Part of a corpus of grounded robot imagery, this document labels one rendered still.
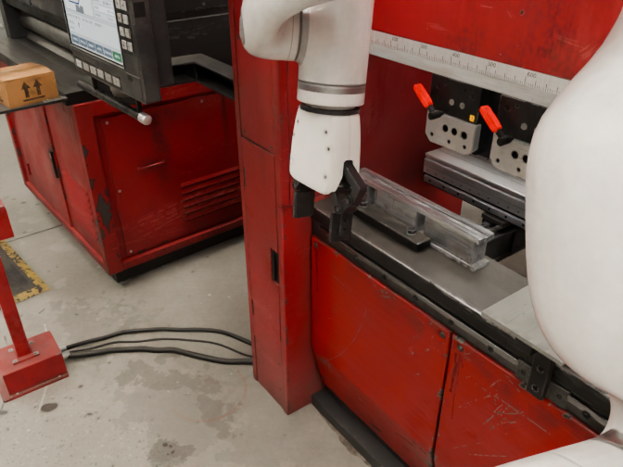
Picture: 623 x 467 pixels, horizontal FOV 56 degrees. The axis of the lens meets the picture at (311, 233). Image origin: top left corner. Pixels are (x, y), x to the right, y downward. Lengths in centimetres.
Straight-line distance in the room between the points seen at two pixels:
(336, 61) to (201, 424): 181
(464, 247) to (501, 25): 55
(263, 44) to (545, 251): 44
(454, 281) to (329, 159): 85
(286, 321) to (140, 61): 96
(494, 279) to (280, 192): 65
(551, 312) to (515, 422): 117
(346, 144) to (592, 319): 45
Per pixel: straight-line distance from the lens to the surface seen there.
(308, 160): 75
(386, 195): 170
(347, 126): 71
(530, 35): 129
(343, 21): 70
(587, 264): 32
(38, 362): 258
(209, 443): 226
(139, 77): 157
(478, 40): 137
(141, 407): 243
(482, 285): 150
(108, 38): 169
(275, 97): 164
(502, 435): 156
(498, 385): 148
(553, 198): 32
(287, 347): 208
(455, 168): 186
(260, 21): 65
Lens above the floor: 172
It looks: 31 degrees down
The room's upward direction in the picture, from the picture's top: straight up
